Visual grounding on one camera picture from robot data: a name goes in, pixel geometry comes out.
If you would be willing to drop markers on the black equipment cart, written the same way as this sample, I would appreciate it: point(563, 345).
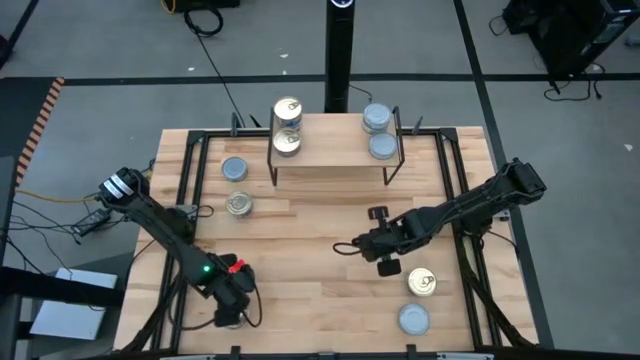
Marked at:
point(570, 35)

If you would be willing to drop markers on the black metal stand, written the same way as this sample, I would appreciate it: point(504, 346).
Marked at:
point(50, 290)

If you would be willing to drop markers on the red tape tag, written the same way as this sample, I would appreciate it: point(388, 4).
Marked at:
point(237, 266)

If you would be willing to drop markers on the black aluminium table frame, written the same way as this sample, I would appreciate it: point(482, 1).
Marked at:
point(225, 133)

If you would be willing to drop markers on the white floor board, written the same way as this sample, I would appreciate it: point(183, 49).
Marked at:
point(75, 310)

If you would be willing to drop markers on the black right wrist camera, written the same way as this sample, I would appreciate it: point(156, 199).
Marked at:
point(415, 222)

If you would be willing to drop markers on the wooden shelf black metal legs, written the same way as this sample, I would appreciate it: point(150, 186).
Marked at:
point(335, 145)

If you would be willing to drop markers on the blue label salmon can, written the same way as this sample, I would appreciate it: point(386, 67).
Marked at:
point(287, 141)
point(421, 281)
point(239, 204)
point(287, 154)
point(288, 128)
point(288, 107)

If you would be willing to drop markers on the black tower fan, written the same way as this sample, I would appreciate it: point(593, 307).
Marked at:
point(339, 55)

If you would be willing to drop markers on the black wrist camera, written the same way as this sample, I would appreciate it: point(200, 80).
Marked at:
point(245, 280)
point(415, 222)

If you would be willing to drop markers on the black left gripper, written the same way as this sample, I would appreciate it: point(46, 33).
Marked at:
point(230, 300)

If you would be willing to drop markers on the black floor box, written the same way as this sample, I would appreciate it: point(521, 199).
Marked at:
point(205, 4)

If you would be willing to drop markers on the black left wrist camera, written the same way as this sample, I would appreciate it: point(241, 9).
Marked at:
point(245, 280)

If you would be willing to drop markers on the black power adapter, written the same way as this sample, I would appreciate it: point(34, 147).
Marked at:
point(92, 221)

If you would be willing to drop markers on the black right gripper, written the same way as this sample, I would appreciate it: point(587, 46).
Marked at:
point(385, 242)

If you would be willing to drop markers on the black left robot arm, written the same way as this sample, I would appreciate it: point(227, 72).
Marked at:
point(160, 225)

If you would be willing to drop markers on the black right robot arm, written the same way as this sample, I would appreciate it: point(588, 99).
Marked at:
point(490, 195)

